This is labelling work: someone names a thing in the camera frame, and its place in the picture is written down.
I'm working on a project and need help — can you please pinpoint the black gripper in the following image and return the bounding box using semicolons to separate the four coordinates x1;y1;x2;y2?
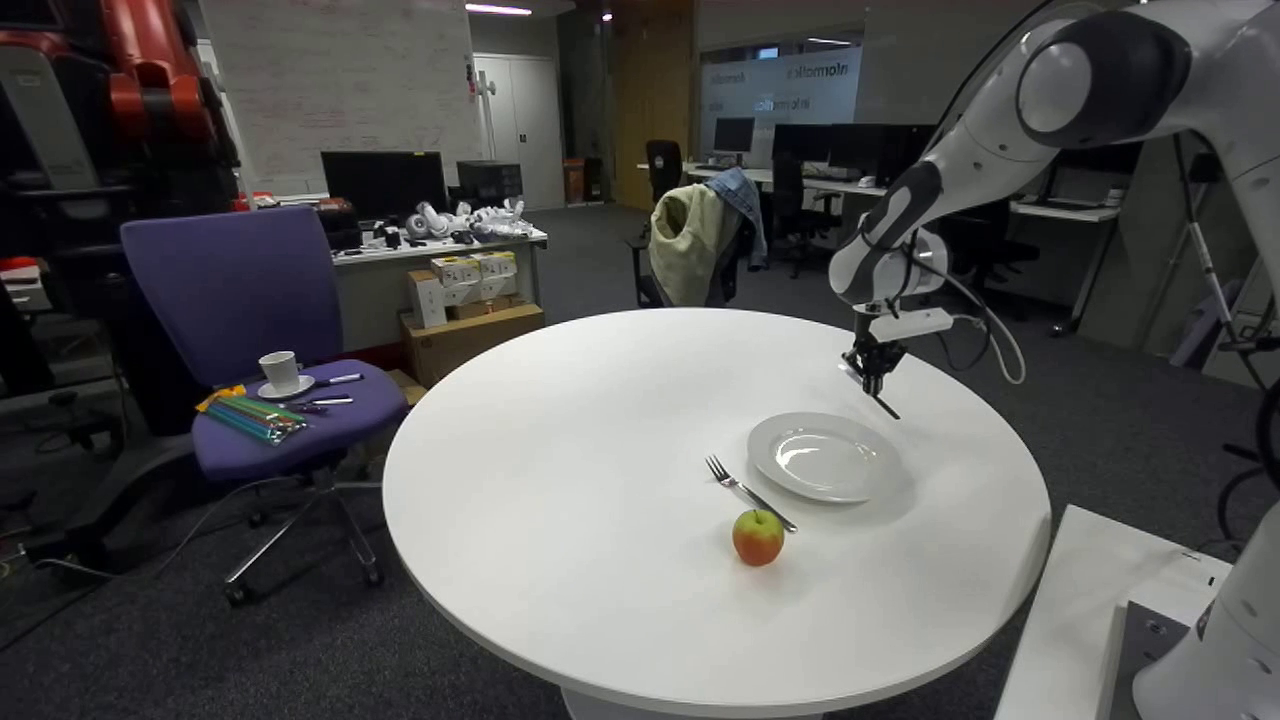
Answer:
841;322;910;402

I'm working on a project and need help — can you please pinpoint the silver knife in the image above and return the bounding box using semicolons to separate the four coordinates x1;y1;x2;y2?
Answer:
841;356;903;425

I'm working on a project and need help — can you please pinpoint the white round plate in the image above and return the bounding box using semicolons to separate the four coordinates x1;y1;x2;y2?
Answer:
744;409;909;507

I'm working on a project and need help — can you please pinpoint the grey metal plate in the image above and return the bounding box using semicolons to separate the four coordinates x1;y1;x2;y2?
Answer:
1102;597;1196;720

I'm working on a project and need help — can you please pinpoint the silver fork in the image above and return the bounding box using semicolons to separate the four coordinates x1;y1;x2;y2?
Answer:
700;453;799;536

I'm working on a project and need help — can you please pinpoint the red green apple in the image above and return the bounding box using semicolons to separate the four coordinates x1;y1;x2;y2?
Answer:
726;507;786;572

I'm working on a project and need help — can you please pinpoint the blue jacket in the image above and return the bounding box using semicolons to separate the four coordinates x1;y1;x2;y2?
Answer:
703;167;773;273

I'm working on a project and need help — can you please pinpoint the cream jacket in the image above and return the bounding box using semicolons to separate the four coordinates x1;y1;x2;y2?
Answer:
645;180;744;314

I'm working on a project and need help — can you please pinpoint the black office chair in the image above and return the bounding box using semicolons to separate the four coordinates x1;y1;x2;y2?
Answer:
626;138;773;314

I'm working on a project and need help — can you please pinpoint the white side table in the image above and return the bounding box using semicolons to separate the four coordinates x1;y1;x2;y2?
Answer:
991;502;1236;720

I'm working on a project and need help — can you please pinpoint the small white carton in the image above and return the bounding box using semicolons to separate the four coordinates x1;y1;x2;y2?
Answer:
403;263;453;334
468;247;520;314
428;254;486;322

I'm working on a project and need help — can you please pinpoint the brown cardboard box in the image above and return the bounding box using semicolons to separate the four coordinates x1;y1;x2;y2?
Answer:
396;299;546;394

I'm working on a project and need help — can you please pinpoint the small black monitor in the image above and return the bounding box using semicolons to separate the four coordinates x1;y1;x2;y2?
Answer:
453;162;526;211

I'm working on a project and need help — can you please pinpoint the white clutter pile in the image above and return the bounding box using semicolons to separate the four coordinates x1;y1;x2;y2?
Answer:
354;197;535;258

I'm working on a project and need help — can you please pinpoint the white office desk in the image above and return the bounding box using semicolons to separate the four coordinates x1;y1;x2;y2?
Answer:
323;225;552;356

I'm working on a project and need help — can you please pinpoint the large black monitor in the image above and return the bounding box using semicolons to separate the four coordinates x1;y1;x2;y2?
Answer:
317;149;453;225

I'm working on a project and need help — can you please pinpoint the black box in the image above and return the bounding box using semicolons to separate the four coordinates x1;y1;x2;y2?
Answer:
317;197;368;258

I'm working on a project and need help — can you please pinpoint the white saucer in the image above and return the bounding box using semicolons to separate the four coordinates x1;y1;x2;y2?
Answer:
252;373;321;406

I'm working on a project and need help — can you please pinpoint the white cup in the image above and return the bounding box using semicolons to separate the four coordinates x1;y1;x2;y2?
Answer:
257;350;304;396

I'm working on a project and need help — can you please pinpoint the colourful pen bundle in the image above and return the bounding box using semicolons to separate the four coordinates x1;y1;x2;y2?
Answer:
190;384;312;453

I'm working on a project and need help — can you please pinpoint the purple office chair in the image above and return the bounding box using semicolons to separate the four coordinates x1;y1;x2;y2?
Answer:
115;206;415;611

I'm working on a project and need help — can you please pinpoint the red industrial robot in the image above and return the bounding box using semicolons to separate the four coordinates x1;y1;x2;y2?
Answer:
0;0;243;217

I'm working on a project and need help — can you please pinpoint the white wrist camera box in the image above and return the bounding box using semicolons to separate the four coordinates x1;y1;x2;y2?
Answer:
872;305;958;344

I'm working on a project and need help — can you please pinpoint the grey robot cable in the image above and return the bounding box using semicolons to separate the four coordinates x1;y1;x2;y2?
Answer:
917;254;1030;394

